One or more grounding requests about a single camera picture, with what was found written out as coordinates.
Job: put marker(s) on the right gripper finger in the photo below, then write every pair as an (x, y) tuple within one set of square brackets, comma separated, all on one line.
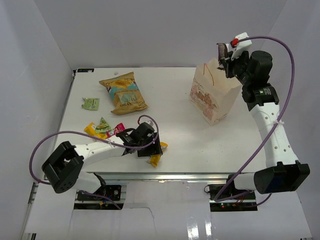
[(222, 64), (224, 51)]

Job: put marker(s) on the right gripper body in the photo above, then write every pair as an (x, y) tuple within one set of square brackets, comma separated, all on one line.
[(237, 67)]

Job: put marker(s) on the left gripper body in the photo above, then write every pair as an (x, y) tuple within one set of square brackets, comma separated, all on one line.
[(144, 143)]

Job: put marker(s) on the dark brown snack bar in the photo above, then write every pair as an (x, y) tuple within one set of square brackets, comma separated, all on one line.
[(223, 49)]

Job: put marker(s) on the yellow snack bar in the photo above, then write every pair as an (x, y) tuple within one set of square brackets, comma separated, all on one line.
[(155, 159)]

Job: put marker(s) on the brown chips bag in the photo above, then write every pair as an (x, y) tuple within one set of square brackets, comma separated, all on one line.
[(125, 94)]

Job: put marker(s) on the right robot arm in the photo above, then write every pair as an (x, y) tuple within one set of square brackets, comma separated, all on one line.
[(283, 171)]

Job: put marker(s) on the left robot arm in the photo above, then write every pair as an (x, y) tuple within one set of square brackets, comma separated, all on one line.
[(64, 168)]

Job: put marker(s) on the beige paper bag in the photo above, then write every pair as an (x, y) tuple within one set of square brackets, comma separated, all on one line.
[(212, 93)]

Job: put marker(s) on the pink snack packet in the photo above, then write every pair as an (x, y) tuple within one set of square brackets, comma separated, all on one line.
[(118, 129)]

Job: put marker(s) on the green triangular snack packet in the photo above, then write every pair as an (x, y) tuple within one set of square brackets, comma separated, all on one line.
[(103, 127)]

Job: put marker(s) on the yellow snack packet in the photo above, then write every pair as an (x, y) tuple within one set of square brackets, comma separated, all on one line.
[(90, 129)]

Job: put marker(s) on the light green snack packet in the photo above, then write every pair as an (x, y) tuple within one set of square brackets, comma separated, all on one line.
[(91, 104)]

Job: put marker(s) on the blue label sticker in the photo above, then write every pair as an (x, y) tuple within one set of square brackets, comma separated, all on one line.
[(85, 70)]

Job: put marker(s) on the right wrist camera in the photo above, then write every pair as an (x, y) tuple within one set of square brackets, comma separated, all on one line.
[(240, 44)]

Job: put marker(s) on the aluminium table frame rail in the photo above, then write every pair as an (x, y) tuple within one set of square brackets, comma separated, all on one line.
[(196, 150)]

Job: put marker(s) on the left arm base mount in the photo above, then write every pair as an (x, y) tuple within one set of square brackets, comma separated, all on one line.
[(104, 198)]

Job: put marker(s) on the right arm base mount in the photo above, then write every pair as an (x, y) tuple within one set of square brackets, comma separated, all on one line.
[(243, 203)]

